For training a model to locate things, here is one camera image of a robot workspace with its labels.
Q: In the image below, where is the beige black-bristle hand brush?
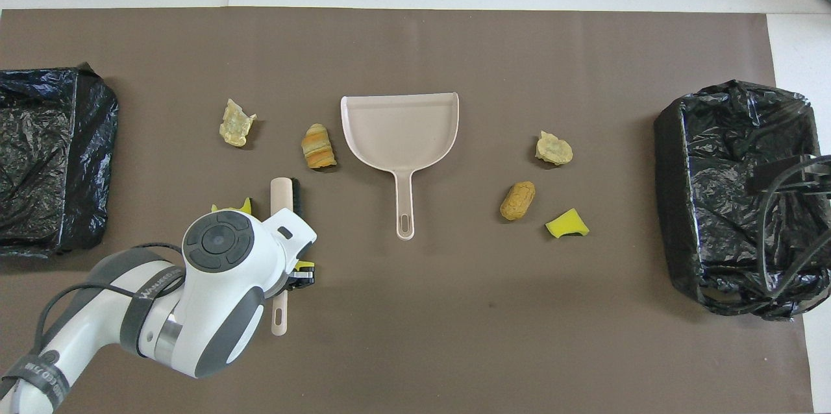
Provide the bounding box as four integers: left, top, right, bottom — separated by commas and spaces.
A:
269, 177, 304, 337

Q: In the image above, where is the curved yellow sponge piece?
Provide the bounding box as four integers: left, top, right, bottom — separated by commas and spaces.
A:
545, 208, 590, 238

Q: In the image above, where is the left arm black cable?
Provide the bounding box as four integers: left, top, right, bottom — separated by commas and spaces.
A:
36, 243, 186, 353

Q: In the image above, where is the notched yellow sponge piece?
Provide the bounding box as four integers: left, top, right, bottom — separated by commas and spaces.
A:
211, 198, 254, 215

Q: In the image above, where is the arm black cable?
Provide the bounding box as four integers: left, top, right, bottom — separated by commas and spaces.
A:
758, 164, 831, 319
36, 243, 186, 353

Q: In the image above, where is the pale pink plastic dustpan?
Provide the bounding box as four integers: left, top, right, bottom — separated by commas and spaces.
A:
340, 92, 460, 241

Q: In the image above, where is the striped croissant piece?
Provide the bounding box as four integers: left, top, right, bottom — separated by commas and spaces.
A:
301, 123, 338, 170

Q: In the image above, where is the brown oval croquette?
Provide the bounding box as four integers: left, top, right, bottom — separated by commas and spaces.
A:
499, 181, 537, 221

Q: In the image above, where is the pale whitish bread chunk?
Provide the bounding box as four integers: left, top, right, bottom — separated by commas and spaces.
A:
219, 99, 258, 148

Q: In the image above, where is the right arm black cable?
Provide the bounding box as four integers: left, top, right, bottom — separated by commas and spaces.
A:
758, 164, 831, 319

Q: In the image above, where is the pale bread piece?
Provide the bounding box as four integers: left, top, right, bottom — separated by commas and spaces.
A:
535, 131, 574, 166

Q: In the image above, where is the brown table mat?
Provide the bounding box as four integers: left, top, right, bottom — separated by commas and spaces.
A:
0, 7, 815, 414

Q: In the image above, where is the black bag lined bin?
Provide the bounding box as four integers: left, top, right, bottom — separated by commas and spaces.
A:
0, 64, 119, 259
652, 80, 831, 321

